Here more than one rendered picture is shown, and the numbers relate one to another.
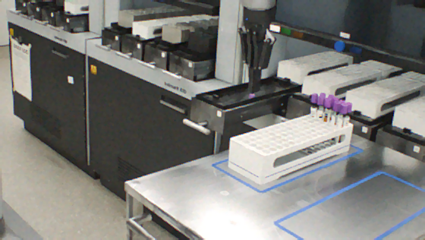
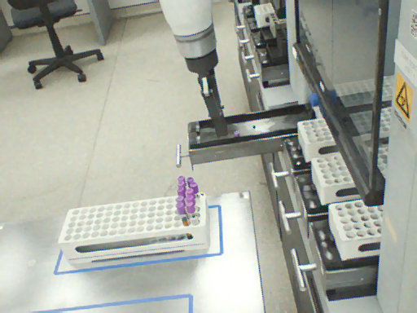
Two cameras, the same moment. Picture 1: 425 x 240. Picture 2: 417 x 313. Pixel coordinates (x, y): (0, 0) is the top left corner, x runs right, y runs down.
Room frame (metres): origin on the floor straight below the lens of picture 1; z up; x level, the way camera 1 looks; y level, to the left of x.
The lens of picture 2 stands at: (0.72, -0.84, 1.52)
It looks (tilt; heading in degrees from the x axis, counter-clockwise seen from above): 36 degrees down; 49
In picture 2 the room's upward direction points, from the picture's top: 11 degrees counter-clockwise
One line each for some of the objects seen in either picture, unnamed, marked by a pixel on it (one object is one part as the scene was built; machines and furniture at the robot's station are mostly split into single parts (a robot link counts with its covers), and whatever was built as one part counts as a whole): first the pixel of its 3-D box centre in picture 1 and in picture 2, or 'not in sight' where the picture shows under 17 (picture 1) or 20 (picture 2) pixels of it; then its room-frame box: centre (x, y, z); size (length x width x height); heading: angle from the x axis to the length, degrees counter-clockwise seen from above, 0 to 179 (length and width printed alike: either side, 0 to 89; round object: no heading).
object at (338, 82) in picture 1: (343, 83); (363, 134); (1.62, -0.40, 0.83); 0.30 x 0.10 x 0.06; 135
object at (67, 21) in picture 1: (119, 14); not in sight; (2.71, 0.50, 0.78); 0.73 x 0.14 x 0.09; 135
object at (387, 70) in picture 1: (392, 69); not in sight; (1.84, -0.62, 0.83); 0.30 x 0.10 x 0.06; 135
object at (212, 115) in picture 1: (280, 93); (304, 125); (1.64, -0.21, 0.78); 0.73 x 0.14 x 0.09; 135
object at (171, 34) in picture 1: (173, 34); (274, 26); (2.05, 0.17, 0.85); 0.12 x 0.02 x 0.06; 46
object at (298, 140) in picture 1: (293, 144); (137, 227); (1.08, -0.18, 0.85); 0.30 x 0.10 x 0.06; 133
